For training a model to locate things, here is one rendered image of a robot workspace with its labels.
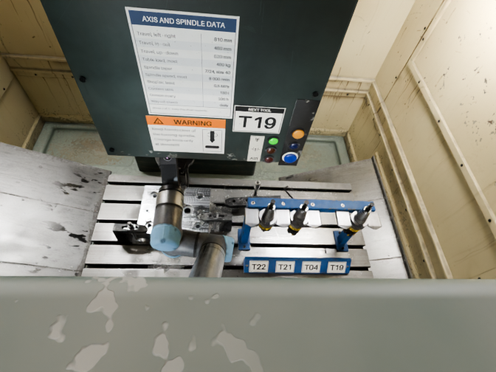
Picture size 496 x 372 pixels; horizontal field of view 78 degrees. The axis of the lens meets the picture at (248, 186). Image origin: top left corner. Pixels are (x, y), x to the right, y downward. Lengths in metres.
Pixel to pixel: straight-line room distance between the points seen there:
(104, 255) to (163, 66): 1.00
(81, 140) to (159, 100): 1.68
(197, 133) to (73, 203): 1.28
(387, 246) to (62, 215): 1.62
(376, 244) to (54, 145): 1.97
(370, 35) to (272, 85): 1.30
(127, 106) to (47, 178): 1.33
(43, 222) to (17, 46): 0.90
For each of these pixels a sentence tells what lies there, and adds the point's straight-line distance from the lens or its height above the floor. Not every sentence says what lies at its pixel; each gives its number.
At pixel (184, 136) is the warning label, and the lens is 0.67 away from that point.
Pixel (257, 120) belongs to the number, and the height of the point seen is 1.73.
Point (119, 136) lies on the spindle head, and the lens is 0.71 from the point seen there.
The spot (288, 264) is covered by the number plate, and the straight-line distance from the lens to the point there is 1.32.
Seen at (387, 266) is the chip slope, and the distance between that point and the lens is 1.63.
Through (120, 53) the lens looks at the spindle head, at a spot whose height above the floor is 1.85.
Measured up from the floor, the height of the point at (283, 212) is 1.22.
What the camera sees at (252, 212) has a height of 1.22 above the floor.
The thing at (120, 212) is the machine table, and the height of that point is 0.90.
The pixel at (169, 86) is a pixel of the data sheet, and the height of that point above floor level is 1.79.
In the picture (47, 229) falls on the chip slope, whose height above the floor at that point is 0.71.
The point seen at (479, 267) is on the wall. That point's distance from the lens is 1.31.
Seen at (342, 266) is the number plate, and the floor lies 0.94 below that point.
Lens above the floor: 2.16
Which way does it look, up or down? 56 degrees down
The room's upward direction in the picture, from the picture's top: 10 degrees clockwise
